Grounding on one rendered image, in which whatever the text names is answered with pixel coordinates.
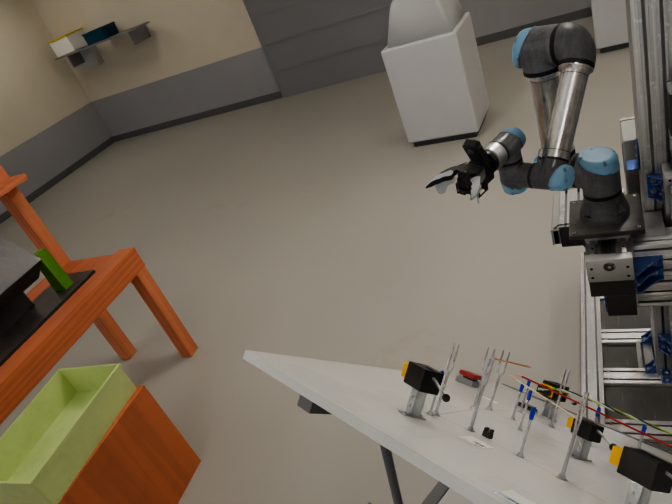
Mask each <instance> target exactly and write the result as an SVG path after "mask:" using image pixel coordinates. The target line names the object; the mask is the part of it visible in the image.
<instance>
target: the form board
mask: <svg viewBox="0 0 672 504"><path fill-rule="evenodd" d="M243 359H245V360H246V361H248V362H249V363H251V364H253V365H254V366H256V367H257V368H259V369H261V370H262V371H264V372H265V373H267V374H269V375H270V376H272V377H273V378H275V379H277V380H278V381H280V382H281V383H283V384H285V385H286V386H288V387H289V388H291V389H293V390H294V391H296V392H297V393H299V394H301V395H302V396H304V397H305V398H307V399H309V400H310V401H312V402H313V403H315V404H317V405H318V406H320V407H321V408H323V409H325V410H326V411H328V412H329V413H331V414H333V415H334V416H336V417H337V418H339V419H341V420H342V421H344V422H345V423H347V424H349V425H350V426H352V427H353V428H355V429H357V430H358V431H360V432H361V433H363V434H365V435H366V436H368V437H369V438H371V439H373V440H374V441H376V442H377V443H379V444H381V445H382V446H384V447H385V448H387V449H389V450H390V451H392V452H393V453H395V454H397V455H398V456H400V457H401V458H403V459H405V460H406V461H408V462H409V463H411V464H413V465H414V466H416V467H417V468H419V469H421V470H422V471H424V472H425V473H427V474H429V475H430V476H432V477H433V478H435V479H437V480H438V481H440V482H441V483H443V484H445V485H446V486H448V487H449V488H451V489H453V490H454V491H456V492H457V493H459V494H461V495H462V496H464V497H465V498H467V499H469V500H470V501H472V502H473V503H475V504H513V503H511V502H509V501H507V500H506V499H504V498H502V497H501V496H499V495H497V494H495V493H494V492H492V491H497V490H505V489H512V490H514V491H516V492H517V493H519V494H521V495H523V496H524V497H526V498H528V499H530V500H532V501H533V502H535V503H537V504H625V500H626V497H627V493H628V490H629V486H630V483H631V480H630V479H628V478H626V477H625V476H623V475H621V474H619V473H617V468H618V467H617V466H615V465H613V464H611V463H609V458H610V455H611V450H610V449H609V444H608V443H607V442H606V441H605V440H604V439H603V438H601V442H600V443H595V442H592V444H591V445H592V446H591V447H590V451H589V454H588V459H590V460H592V462H589V461H583V460H578V459H574V458H572V457H571V456H570V459H569V462H568V466H567V469H566V473H565V476H566V479H567V480H568V481H563V480H560V479H558V478H557V477H556V475H559V473H560V474H561V471H562V468H563V464H564V461H565V457H566V453H567V451H568V447H569V444H570V440H571V437H572V433H571V432H570V430H571V429H570V428H568V427H566V424H567V420H568V417H569V416H570V417H573V416H571V415H570V414H568V413H567V412H565V411H564V410H562V409H560V408H558V410H557V413H556V417H555V419H556V420H557V421H554V423H553V425H554V427H555V429H553V428H550V427H548V426H547V425H549V424H551V420H550V419H547V418H545V417H543V416H541V415H539V414H537V413H540V412H541V413H542V411H543V408H544V405H545V402H543V401H541V400H538V399H536V398H534V397H531V399H530V401H529V404H530V405H532V406H534V407H536V409H537V410H538V411H537V412H535V415H534V419H533V420H532V422H531V426H530V429H529V432H528V436H527V439H526V443H525V446H524V449H523V454H524V455H523V456H524V458H520V457H518V456H516V455H515V454H517V453H518V452H520V448H521V445H522V442H523V438H524V435H525V431H526V428H527V425H528V421H529V415H530V411H529V410H526V414H525V417H524V420H523V424H522V430H523V431H519V430H517V429H516V428H517V427H518V426H519V425H520V422H521V418H522V415H523V414H521V413H518V412H517V411H518V410H520V406H517V409H516V413H515V416H514V417H515V420H516V421H514V420H511V419H509V418H511V416H512V415H513V411H514V408H515V405H516V401H517V398H518V394H519V391H517V390H514V389H512V388H509V387H507V386H505V385H502V384H499V383H498V386H497V390H496V393H495V397H494V400H493V401H495V402H498V403H492V410H493V411H490V410H488V409H486V407H487V406H489V404H490V402H487V401H485V400H483V399H481V402H480V405H479V408H478V412H477V415H476V418H475V422H474V425H473V428H474V431H475V432H470V431H468V430H466V429H465V428H468V426H470V423H471V420H472V417H473V413H474V410H473V409H471V408H470V407H471V406H473V404H474V401H475V398H476V396H474V395H476V394H477V391H478V388H473V387H469V386H467V385H465V384H463V383H460V382H458V381H456V380H455V379H456V378H454V377H448V380H447V383H446V387H445V390H444V393H445V394H449V395H450V401H449V402H444V401H443V400H441V404H440V407H439V410H438V412H439V415H440V417H438V416H435V415H434V416H430V415H427V414H426V412H428V411H429V410H430V407H431V404H432V400H433V397H434V395H432V394H427V395H426V398H425V402H424V405H423V408H422V412H421V415H423V417H424V418H426V420H423V419H418V418H412V417H407V416H404V415H403V414H401V413H400V412H399V411H398V410H402V411H405V410H406V407H407V404H408V400H409V397H410V394H411V390H412V387H411V386H409V385H408V384H406V383H405V382H403V381H404V377H403V376H401V372H402V371H401V370H393V369H386V368H378V367H370V366H363V365H355V364H348V363H340V362H333V361H325V360H317V359H310V358H302V357H295V356H287V355H279V354H272V353H264V352H257V351H249V350H245V353H244V356H243ZM499 403H500V404H499ZM485 427H489V428H490V429H493V430H494V435H493V439H488V438H486V437H484V436H482V433H483V430H484V428H485ZM603 427H604V426H603ZM603 435H604V436H605V437H606V438H607V439H608V440H609V441H610V442H611V443H614V444H616V445H617V446H619V447H624V446H628V447H633V448H637V447H638V443H639V441H637V440H635V439H633V438H630V437H628V436H625V435H623V434H620V433H618V432H616V431H613V430H611V429H608V428H606V427H604V431H603ZM458 436H473V437H475V438H477V439H479V440H481V441H483V442H485V443H487V444H489V445H491V446H493V447H495V448H490V449H480V448H478V447H476V446H475V445H473V444H471V443H469V442H467V441H465V440H463V439H461V438H460V437H458Z"/></svg>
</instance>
